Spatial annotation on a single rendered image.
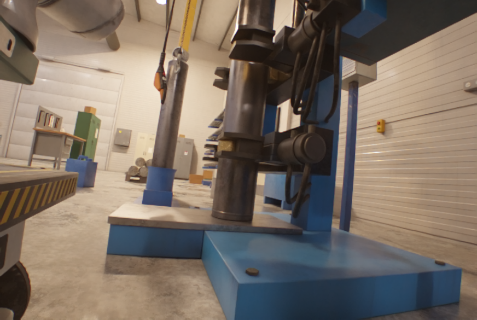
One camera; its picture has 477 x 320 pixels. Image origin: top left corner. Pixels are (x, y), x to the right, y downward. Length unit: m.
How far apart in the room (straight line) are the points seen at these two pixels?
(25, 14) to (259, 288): 0.71
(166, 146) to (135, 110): 9.82
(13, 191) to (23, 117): 13.12
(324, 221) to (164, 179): 1.56
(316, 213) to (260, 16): 1.09
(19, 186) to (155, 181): 2.13
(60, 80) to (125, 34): 3.61
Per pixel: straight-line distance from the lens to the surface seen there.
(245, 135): 0.95
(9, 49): 0.56
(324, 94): 1.46
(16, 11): 0.58
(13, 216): 0.33
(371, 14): 0.98
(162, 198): 2.43
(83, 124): 8.37
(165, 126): 2.48
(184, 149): 11.37
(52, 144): 6.94
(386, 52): 1.36
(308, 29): 1.01
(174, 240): 1.08
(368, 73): 2.01
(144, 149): 11.33
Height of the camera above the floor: 0.35
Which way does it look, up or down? 7 degrees up
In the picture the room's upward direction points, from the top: 7 degrees clockwise
